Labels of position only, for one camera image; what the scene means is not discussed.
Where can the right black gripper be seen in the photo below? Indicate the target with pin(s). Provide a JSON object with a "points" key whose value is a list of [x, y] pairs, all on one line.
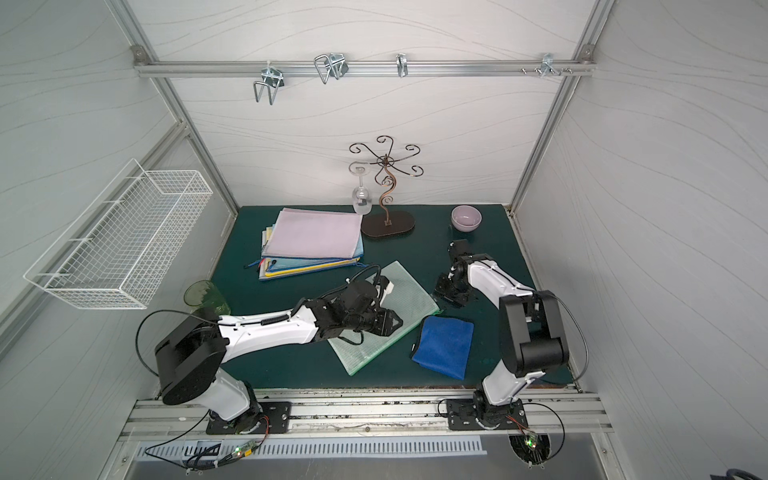
{"points": [[453, 287]]}

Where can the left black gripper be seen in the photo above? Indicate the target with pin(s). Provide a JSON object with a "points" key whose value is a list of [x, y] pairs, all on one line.
{"points": [[380, 320]]}

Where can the green mesh document bag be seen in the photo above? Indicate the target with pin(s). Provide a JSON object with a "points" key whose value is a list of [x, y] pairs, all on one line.
{"points": [[408, 300]]}

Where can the blue microfibre cloth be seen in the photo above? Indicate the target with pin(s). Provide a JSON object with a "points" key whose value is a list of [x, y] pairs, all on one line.
{"points": [[443, 346]]}

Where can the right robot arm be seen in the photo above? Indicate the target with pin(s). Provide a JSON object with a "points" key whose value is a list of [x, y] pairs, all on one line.
{"points": [[532, 337]]}

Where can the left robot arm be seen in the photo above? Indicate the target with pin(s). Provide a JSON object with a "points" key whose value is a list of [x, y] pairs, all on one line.
{"points": [[189, 359]]}

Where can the pink mesh document bag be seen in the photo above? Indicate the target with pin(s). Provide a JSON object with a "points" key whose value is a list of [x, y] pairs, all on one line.
{"points": [[309, 234]]}

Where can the pink ceramic bowl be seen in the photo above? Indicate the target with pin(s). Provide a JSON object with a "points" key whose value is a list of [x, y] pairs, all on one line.
{"points": [[466, 218]]}

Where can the metal scroll glass rack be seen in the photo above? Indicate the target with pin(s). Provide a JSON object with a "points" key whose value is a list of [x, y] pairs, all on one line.
{"points": [[388, 223]]}

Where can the wine glass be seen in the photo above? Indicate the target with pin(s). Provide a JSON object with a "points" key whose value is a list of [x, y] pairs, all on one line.
{"points": [[361, 198]]}

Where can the green plastic cup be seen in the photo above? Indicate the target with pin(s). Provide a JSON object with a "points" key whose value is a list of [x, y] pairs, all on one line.
{"points": [[205, 294]]}

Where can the metal hook clip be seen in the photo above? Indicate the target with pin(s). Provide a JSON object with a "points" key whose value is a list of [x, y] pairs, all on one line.
{"points": [[331, 65], [401, 65], [547, 68], [272, 80]]}

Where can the white vent strip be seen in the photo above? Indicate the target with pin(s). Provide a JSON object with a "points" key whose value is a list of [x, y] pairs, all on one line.
{"points": [[321, 448]]}

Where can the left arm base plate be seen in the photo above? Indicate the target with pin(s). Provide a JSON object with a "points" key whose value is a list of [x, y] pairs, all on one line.
{"points": [[273, 417]]}

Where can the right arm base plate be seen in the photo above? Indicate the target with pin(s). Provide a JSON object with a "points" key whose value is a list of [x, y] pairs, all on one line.
{"points": [[479, 415]]}

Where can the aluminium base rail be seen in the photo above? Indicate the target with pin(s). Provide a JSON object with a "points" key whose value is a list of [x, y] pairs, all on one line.
{"points": [[319, 413]]}

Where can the white wire basket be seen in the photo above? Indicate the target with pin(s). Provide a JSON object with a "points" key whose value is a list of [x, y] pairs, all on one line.
{"points": [[115, 254]]}

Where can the aluminium cross rail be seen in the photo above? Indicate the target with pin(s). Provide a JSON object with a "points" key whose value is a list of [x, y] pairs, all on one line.
{"points": [[357, 68]]}

